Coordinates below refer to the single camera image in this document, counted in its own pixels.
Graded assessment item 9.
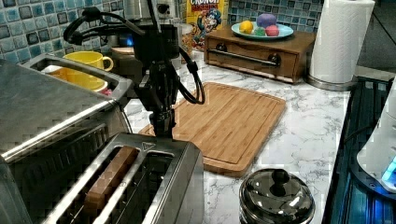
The black power cable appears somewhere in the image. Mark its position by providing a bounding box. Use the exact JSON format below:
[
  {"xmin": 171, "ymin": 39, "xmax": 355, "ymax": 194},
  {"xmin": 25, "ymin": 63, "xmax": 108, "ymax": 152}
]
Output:
[{"xmin": 343, "ymin": 124, "xmax": 376, "ymax": 145}]

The yellow cereal box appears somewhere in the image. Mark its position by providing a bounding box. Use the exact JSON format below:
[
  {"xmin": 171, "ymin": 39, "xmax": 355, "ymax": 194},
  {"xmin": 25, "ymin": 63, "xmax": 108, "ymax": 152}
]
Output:
[{"xmin": 186, "ymin": 0, "xmax": 228, "ymax": 51}]

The wooden drawer box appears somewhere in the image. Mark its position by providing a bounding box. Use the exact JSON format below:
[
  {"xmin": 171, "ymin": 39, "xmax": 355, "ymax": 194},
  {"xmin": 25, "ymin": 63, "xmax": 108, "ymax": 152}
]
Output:
[{"xmin": 204, "ymin": 27, "xmax": 316, "ymax": 83}]

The white paper towel roll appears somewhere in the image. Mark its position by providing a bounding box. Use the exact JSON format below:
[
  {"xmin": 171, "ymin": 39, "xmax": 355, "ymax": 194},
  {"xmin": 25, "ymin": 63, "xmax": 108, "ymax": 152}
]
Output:
[{"xmin": 305, "ymin": 0, "xmax": 375, "ymax": 91}]

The yellow ceramic mug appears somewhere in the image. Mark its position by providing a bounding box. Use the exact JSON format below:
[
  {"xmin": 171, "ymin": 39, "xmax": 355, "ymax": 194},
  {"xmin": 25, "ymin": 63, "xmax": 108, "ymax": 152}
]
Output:
[{"xmin": 64, "ymin": 51, "xmax": 114, "ymax": 71}]

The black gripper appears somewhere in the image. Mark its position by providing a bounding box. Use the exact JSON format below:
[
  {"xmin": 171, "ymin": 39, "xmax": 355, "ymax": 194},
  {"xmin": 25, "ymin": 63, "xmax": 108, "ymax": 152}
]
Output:
[{"xmin": 134, "ymin": 61, "xmax": 179, "ymax": 138}]

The bamboo cutting board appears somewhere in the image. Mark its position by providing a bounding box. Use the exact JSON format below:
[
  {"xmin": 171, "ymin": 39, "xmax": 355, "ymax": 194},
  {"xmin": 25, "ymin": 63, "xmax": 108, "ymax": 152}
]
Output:
[{"xmin": 139, "ymin": 81, "xmax": 287, "ymax": 178}]

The pink toy fruit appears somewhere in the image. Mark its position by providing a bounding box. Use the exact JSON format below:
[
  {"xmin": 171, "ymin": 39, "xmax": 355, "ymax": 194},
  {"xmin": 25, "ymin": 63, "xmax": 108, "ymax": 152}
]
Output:
[{"xmin": 265, "ymin": 25, "xmax": 279, "ymax": 36}]

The light blue plate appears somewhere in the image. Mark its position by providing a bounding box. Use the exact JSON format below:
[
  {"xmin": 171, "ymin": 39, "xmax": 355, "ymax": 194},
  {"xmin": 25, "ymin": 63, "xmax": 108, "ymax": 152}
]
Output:
[{"xmin": 231, "ymin": 21, "xmax": 294, "ymax": 40}]

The stainless steel toaster oven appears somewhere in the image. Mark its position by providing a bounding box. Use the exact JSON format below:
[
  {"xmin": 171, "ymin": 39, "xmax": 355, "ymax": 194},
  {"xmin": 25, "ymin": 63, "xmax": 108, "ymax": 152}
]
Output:
[{"xmin": 0, "ymin": 56, "xmax": 132, "ymax": 224}]

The dark canister with wooden lid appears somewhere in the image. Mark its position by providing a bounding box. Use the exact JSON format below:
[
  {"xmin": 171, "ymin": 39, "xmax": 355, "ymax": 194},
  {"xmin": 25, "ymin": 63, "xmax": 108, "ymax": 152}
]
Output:
[{"xmin": 111, "ymin": 47, "xmax": 143, "ymax": 83}]

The purple toy fruit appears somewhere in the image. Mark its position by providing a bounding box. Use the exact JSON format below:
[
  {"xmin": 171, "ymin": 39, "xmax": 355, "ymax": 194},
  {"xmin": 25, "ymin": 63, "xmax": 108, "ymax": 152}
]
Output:
[{"xmin": 256, "ymin": 13, "xmax": 276, "ymax": 28}]

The yellow bowl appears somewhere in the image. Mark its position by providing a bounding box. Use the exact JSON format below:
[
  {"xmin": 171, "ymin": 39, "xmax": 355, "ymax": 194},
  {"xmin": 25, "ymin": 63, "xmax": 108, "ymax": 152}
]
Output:
[{"xmin": 48, "ymin": 66, "xmax": 107, "ymax": 91}]

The sprinkle patterned cup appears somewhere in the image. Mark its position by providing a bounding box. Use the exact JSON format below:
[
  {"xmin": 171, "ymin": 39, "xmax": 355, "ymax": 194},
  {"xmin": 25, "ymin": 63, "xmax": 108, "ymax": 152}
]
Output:
[{"xmin": 180, "ymin": 23, "xmax": 192, "ymax": 56}]

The brown toast slice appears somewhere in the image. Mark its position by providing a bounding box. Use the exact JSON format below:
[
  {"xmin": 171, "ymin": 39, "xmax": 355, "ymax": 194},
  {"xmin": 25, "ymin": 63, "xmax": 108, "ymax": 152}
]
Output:
[{"xmin": 84, "ymin": 147, "xmax": 139, "ymax": 216}]

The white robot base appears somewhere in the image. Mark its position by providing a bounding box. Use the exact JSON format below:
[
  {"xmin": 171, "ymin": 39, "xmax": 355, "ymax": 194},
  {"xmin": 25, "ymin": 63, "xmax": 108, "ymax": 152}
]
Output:
[{"xmin": 350, "ymin": 77, "xmax": 395, "ymax": 200}]

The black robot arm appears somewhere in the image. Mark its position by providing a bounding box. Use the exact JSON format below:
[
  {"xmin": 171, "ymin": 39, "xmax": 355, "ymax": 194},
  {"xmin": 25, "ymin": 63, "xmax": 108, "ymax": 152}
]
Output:
[{"xmin": 126, "ymin": 0, "xmax": 179, "ymax": 139}]

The green toy fruit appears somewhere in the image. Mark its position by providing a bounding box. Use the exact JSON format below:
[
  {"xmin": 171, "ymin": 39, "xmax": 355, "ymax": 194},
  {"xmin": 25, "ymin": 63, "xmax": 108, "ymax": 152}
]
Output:
[{"xmin": 254, "ymin": 27, "xmax": 266, "ymax": 36}]

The silver two-slot toaster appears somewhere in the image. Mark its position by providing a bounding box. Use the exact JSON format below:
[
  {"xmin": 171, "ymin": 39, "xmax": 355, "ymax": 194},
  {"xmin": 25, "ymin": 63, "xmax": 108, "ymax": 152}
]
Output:
[{"xmin": 42, "ymin": 133, "xmax": 205, "ymax": 224}]

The yellow toy lemon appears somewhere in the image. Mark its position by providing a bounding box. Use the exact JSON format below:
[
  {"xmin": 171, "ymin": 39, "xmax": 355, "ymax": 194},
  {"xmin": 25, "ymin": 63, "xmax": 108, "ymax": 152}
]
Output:
[{"xmin": 239, "ymin": 21, "xmax": 254, "ymax": 35}]

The steel pot with lid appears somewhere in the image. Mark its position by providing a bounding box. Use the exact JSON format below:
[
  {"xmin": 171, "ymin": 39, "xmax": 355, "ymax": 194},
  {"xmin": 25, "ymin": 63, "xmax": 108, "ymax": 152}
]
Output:
[{"xmin": 239, "ymin": 168, "xmax": 316, "ymax": 224}]

